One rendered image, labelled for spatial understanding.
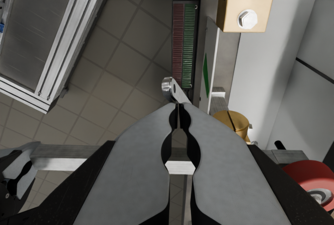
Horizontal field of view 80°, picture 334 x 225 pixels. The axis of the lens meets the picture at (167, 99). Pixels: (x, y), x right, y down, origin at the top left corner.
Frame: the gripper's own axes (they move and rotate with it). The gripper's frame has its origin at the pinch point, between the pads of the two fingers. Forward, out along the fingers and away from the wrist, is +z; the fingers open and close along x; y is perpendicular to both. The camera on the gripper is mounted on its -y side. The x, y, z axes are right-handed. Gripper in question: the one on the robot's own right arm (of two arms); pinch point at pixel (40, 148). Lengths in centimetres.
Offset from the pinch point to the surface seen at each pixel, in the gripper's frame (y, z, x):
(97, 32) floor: 18, 83, -3
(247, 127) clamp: -33.3, -3.5, -8.4
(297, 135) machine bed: -51, 11, 4
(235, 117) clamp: -32.1, -1.5, -8.6
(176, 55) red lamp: -23.6, 12.4, -13.1
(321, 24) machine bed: -51, 16, -18
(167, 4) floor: -20, 83, -16
